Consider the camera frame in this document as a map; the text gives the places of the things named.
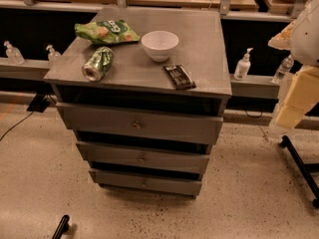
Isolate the grey bottom drawer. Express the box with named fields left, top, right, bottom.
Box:
left=89, top=169, right=201, bottom=197

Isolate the grey drawer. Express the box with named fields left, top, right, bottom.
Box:
left=57, top=103, right=223, bottom=144
left=89, top=169, right=201, bottom=197
left=76, top=141, right=209, bottom=174

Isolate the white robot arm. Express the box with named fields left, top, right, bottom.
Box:
left=268, top=0, right=319, bottom=130

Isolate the grey top drawer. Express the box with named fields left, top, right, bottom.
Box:
left=57, top=103, right=223, bottom=144

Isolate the grey wooden drawer cabinet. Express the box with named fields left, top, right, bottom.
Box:
left=43, top=6, right=233, bottom=198

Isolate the grey middle drawer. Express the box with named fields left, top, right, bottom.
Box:
left=76, top=141, right=209, bottom=174

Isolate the black snack packet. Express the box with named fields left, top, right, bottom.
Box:
left=163, top=65, right=196, bottom=90

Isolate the white bowl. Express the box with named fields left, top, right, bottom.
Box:
left=142, top=31, right=179, bottom=62

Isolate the crushed green soda can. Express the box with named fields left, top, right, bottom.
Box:
left=82, top=46, right=114, bottom=82

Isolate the white pump bottle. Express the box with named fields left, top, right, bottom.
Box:
left=233, top=48, right=252, bottom=81

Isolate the green snack bag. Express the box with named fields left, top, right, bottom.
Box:
left=74, top=20, right=140, bottom=45

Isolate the clear sanitizer bottle near cabinet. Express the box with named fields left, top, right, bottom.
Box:
left=46, top=45, right=61, bottom=67

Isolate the clear water bottle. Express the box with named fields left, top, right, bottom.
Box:
left=271, top=55, right=294, bottom=84

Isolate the black base leg bottom left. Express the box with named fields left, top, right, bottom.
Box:
left=52, top=215, right=70, bottom=239

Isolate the black base leg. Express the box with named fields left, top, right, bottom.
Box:
left=279, top=135, right=319, bottom=209
left=52, top=215, right=70, bottom=239

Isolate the clear sanitizer bottle far left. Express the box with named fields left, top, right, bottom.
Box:
left=4, top=41, right=25, bottom=65

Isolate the black base leg right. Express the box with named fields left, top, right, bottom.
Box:
left=279, top=135, right=319, bottom=209

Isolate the grey metal rail shelf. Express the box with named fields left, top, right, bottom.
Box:
left=0, top=58, right=292, bottom=100

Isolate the black bracket foot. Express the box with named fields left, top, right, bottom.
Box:
left=27, top=94, right=50, bottom=113

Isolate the black floor cable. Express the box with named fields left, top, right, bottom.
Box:
left=0, top=111, right=34, bottom=142

